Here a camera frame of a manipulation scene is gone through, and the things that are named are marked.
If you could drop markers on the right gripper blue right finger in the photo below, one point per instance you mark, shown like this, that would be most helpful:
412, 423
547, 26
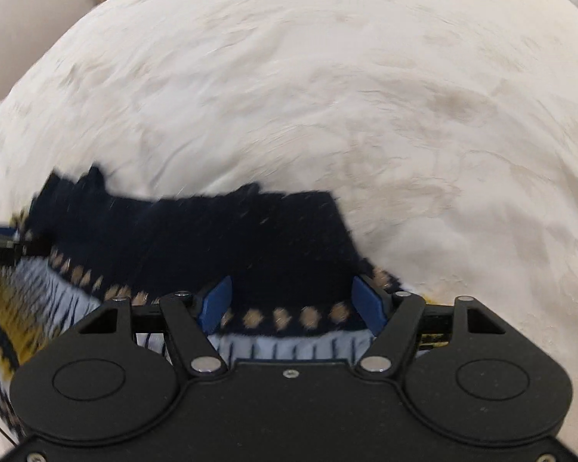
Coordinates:
371, 303

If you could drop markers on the cream white bedspread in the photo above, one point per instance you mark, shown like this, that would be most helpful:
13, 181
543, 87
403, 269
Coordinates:
446, 129

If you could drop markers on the navy yellow white knit sweater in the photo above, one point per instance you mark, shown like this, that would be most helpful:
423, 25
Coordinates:
291, 258

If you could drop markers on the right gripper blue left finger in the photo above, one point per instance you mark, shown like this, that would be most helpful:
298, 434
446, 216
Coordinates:
213, 304

